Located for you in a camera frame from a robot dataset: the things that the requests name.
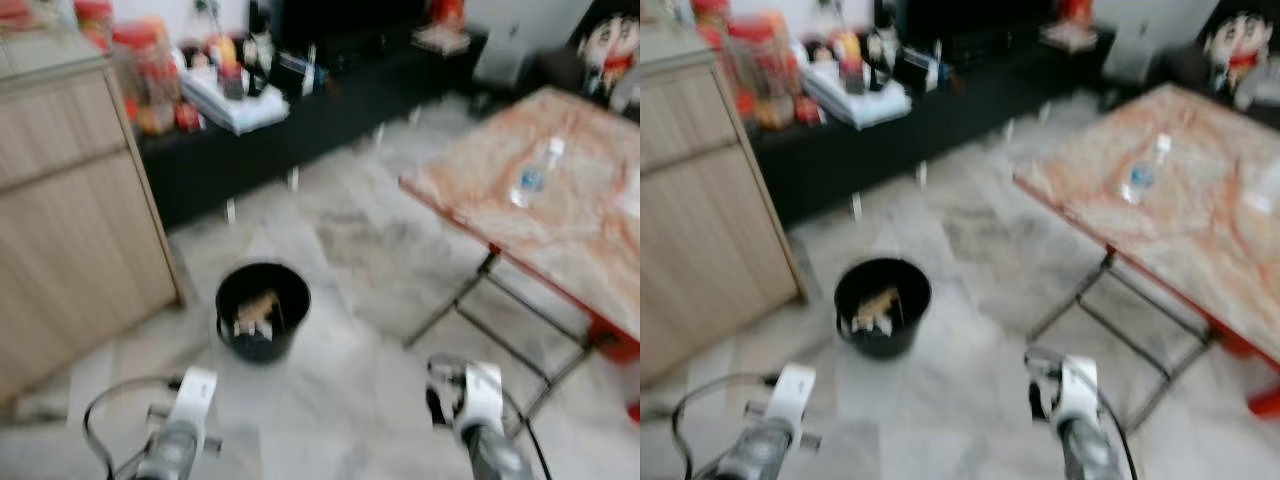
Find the red ornament on stand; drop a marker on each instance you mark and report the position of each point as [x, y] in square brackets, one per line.
[447, 22]
[1072, 20]

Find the black round rubbish bin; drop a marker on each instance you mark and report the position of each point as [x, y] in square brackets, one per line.
[290, 320]
[912, 318]

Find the long black low bench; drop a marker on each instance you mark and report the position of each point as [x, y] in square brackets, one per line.
[330, 130]
[960, 130]

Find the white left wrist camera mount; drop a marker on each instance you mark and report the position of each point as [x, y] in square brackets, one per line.
[793, 395]
[195, 398]

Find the small red-lid plastic jar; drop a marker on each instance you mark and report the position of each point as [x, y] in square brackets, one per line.
[711, 18]
[94, 22]

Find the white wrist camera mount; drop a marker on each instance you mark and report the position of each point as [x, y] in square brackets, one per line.
[195, 398]
[1078, 392]
[793, 395]
[483, 398]

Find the white flat box stack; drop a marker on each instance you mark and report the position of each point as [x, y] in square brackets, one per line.
[860, 102]
[235, 108]

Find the cartoon boy plush doll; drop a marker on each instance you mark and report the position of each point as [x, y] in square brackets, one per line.
[1232, 48]
[610, 50]

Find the crumpled brown paper trash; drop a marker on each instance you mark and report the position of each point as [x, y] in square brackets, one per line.
[876, 310]
[256, 312]

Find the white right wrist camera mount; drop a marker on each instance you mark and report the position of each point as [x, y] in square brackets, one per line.
[1078, 392]
[483, 398]

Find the grey slanted box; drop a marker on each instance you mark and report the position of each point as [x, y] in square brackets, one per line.
[525, 40]
[1150, 35]

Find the marble-top folding table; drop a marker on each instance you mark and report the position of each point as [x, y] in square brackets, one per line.
[570, 230]
[1200, 220]

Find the large red-lid plastic jar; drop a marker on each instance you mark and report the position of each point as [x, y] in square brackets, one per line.
[148, 80]
[765, 75]

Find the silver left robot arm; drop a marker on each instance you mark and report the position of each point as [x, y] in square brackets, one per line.
[755, 455]
[172, 455]

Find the clear plastic water bottle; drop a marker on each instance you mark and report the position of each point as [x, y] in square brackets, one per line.
[1143, 175]
[534, 178]

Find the light wooden cabinet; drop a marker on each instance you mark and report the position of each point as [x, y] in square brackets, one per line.
[70, 220]
[700, 210]

